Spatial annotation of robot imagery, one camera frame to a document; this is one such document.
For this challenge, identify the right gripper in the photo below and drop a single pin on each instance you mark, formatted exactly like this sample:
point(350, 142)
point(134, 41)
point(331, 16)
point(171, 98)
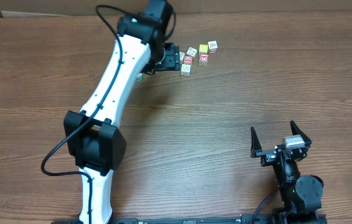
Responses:
point(268, 156)

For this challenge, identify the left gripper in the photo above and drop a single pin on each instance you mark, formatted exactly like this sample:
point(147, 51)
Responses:
point(171, 60)

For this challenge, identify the green sided wooden block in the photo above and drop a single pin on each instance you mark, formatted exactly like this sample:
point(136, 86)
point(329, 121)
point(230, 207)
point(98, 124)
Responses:
point(139, 77)

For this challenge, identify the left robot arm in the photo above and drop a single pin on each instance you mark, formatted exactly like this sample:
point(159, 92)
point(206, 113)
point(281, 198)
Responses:
point(92, 134)

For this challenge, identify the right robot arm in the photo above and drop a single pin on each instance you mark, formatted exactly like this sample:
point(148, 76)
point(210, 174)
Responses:
point(301, 194)

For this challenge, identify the lower white wooden block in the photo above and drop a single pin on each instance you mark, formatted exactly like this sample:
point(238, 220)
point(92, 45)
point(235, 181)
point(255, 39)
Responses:
point(185, 70)

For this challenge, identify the red face wooden block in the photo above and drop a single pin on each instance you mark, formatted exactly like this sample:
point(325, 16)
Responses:
point(188, 60)

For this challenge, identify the white tilted picture block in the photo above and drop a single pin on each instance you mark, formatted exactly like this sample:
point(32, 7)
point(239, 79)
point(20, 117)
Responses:
point(192, 52)

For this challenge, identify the red letter wooden block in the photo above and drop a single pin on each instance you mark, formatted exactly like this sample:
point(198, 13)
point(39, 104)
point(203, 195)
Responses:
point(203, 59)

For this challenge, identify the yellow top wooden block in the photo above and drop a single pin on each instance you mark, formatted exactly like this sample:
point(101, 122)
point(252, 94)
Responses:
point(203, 49)

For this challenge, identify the far right white block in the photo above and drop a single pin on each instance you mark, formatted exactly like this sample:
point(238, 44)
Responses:
point(212, 47)

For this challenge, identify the cardboard panel at back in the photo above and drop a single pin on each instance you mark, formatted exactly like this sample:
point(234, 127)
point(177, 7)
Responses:
point(87, 7)

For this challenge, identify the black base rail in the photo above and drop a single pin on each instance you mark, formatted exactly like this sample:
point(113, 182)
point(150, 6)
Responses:
point(243, 219)

